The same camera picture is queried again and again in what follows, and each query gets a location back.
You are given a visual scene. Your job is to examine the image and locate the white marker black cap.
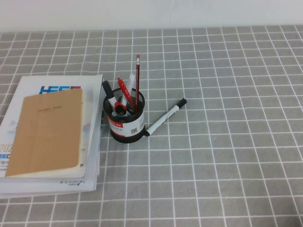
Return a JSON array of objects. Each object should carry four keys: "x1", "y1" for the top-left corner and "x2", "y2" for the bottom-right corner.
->
[{"x1": 145, "y1": 97, "x2": 188, "y2": 137}]

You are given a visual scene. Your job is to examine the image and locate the grey black pen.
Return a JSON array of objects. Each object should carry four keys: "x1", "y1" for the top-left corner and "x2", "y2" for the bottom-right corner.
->
[{"x1": 111, "y1": 110, "x2": 134, "y2": 117}]

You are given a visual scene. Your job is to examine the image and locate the black mesh pen holder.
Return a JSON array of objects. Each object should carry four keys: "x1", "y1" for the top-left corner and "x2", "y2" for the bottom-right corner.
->
[{"x1": 103, "y1": 87, "x2": 146, "y2": 143}]

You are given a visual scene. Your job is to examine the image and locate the red ballpoint pen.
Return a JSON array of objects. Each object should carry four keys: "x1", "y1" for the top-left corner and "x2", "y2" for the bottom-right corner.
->
[{"x1": 116, "y1": 76, "x2": 132, "y2": 105}]

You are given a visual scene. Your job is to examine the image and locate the translucent white pen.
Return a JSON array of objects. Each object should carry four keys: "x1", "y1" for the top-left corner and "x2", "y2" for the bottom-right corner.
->
[{"x1": 126, "y1": 73, "x2": 136, "y2": 96}]

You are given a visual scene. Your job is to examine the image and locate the red capped marker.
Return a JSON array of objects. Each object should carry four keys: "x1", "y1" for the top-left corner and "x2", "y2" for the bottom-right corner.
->
[{"x1": 114, "y1": 101, "x2": 127, "y2": 114}]

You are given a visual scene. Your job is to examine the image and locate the red pencil with eraser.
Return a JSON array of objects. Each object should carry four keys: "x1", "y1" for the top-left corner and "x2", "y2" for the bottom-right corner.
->
[{"x1": 135, "y1": 54, "x2": 141, "y2": 113}]

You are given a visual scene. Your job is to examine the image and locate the grey checked tablecloth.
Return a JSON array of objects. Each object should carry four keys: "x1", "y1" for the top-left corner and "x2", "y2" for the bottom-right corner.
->
[{"x1": 0, "y1": 25, "x2": 303, "y2": 227}]

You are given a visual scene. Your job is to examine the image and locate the brown kraft notebook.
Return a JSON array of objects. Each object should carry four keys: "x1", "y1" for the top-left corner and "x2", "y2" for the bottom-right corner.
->
[{"x1": 5, "y1": 87, "x2": 84, "y2": 178}]

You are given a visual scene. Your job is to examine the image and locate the white paper booklet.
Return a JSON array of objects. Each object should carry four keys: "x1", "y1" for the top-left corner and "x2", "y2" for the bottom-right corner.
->
[{"x1": 0, "y1": 127, "x2": 102, "y2": 199}]

